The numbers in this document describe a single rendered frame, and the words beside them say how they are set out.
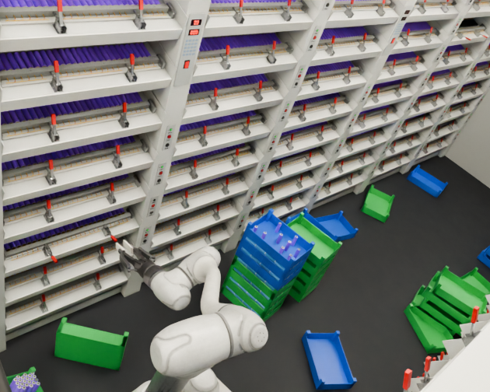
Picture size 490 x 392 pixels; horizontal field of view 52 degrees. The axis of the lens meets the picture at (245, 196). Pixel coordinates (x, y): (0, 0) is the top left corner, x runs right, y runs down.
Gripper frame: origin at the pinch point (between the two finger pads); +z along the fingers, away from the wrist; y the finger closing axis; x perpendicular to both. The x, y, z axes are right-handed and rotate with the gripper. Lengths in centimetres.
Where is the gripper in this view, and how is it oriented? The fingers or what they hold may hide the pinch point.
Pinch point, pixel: (124, 247)
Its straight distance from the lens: 219.3
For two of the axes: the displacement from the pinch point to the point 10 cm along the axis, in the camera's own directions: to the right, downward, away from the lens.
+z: -6.8, -4.4, 5.9
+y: 7.2, -2.6, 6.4
